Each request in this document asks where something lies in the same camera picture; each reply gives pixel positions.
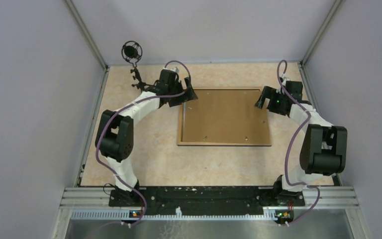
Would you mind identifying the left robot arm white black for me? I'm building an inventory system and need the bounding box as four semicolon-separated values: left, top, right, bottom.
95;67;198;206

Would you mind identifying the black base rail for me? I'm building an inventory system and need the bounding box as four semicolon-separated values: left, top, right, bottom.
108;186;305;216

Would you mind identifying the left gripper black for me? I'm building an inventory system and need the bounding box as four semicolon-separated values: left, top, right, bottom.
168;77;197;107

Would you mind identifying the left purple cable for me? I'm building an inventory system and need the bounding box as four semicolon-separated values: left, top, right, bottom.
95;60;191;228

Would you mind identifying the white cable duct strip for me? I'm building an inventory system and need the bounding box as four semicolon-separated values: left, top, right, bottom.
71;208;277;221

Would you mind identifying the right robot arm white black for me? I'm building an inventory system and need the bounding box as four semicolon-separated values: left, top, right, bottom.
255;78;348;205

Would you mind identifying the black microphone on tripod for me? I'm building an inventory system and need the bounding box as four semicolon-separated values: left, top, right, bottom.
121;40;149;91

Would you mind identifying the wooden picture frame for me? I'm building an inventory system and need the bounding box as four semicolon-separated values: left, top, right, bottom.
177;87;273;147

